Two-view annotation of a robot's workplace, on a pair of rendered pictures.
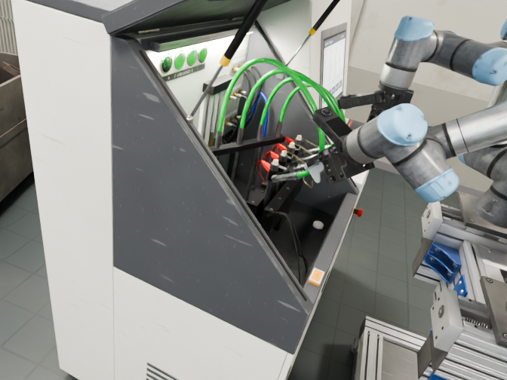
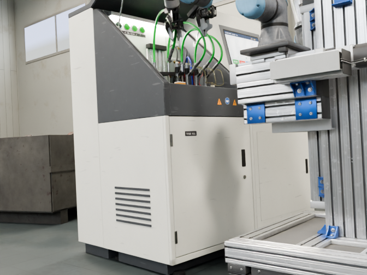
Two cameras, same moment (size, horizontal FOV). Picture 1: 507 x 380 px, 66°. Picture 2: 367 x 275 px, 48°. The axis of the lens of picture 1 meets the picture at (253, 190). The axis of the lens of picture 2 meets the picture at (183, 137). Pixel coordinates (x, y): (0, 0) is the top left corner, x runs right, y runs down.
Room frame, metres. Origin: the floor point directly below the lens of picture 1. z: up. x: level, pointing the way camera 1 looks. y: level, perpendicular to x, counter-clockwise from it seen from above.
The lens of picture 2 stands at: (-1.05, -1.19, 0.66)
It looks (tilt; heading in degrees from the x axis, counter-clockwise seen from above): 1 degrees up; 28
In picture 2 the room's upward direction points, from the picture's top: 3 degrees counter-clockwise
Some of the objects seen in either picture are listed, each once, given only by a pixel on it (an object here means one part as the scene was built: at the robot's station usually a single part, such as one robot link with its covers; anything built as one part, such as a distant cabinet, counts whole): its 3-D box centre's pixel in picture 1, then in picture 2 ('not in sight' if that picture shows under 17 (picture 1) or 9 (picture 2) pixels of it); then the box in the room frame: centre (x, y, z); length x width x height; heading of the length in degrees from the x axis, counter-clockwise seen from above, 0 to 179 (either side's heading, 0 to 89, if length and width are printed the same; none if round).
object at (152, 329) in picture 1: (231, 317); (179, 187); (1.08, -0.02, 0.39); 0.70 x 0.58 x 0.79; 163
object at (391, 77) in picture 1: (397, 76); not in sight; (0.99, -0.28, 1.46); 0.08 x 0.08 x 0.05
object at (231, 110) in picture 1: (237, 93); (175, 60); (1.38, 0.13, 1.20); 0.13 x 0.03 x 0.31; 163
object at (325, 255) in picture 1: (327, 254); (209, 101); (1.00, -0.28, 0.87); 0.62 x 0.04 x 0.16; 163
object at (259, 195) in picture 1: (275, 202); not in sight; (1.18, -0.08, 0.91); 0.34 x 0.10 x 0.15; 163
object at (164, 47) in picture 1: (212, 35); (145, 21); (1.15, 0.20, 1.43); 0.54 x 0.03 x 0.02; 163
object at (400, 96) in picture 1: (388, 108); (205, 7); (0.98, -0.29, 1.38); 0.09 x 0.08 x 0.12; 73
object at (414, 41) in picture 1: (410, 43); not in sight; (0.98, -0.29, 1.54); 0.09 x 0.08 x 0.11; 124
